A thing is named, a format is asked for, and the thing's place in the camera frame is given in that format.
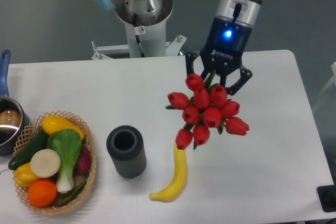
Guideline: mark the woven wicker basket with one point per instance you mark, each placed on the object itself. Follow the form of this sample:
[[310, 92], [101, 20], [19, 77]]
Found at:
[[27, 134]]

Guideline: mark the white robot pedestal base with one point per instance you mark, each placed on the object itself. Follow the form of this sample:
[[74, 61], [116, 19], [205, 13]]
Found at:
[[142, 42]]

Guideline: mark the yellow bell pepper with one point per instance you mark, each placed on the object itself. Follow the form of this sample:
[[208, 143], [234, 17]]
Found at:
[[24, 176]]

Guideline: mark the black device at edge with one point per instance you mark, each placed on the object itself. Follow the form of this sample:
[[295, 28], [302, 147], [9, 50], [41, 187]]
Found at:
[[327, 197]]

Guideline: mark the dark grey ribbed vase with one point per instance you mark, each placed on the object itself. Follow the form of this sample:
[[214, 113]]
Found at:
[[125, 146]]

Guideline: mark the green cucumber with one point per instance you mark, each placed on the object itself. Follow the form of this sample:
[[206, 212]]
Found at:
[[38, 143]]

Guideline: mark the yellow squash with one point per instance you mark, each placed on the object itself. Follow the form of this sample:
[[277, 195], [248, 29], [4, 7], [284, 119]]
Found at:
[[52, 124]]

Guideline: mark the beige round disc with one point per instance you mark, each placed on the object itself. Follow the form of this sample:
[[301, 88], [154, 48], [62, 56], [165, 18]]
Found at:
[[45, 163]]

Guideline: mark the orange fruit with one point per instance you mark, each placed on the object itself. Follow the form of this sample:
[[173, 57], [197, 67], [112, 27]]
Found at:
[[42, 192]]

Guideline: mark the green chili pepper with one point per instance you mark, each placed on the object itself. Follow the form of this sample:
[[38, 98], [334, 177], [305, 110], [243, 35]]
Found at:
[[72, 195]]

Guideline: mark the yellow banana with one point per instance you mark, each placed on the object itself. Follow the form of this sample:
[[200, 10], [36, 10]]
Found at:
[[175, 187]]

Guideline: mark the green bok choy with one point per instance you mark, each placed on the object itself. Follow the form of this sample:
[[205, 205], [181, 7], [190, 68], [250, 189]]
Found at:
[[67, 144]]

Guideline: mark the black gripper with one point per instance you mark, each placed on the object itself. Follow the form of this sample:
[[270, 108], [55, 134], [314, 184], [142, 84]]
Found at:
[[223, 51]]

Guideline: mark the blue handled saucepan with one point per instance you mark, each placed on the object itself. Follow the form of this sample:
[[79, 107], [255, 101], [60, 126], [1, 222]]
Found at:
[[13, 117]]

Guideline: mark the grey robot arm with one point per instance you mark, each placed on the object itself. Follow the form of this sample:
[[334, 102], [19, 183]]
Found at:
[[145, 25]]

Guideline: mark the red tulip bouquet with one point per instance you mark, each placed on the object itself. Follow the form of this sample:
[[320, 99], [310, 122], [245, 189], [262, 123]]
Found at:
[[208, 108]]

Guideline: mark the purple sweet potato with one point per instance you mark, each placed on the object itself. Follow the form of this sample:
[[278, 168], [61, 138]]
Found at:
[[84, 161]]

